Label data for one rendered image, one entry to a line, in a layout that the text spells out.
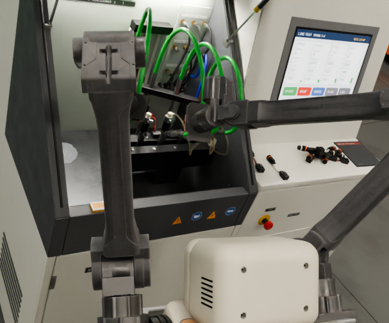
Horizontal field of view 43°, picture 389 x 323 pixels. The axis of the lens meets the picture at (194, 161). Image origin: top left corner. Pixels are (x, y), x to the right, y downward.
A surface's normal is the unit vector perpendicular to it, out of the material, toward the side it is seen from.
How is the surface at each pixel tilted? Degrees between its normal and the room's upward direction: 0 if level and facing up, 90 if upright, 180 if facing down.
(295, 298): 47
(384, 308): 0
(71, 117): 90
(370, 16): 76
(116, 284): 41
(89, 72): 21
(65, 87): 90
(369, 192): 63
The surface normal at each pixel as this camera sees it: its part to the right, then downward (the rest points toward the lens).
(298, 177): 0.30, -0.76
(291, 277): 0.44, -0.04
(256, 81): 0.51, 0.44
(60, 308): 0.45, 0.64
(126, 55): 0.07, -0.61
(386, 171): -0.53, -0.19
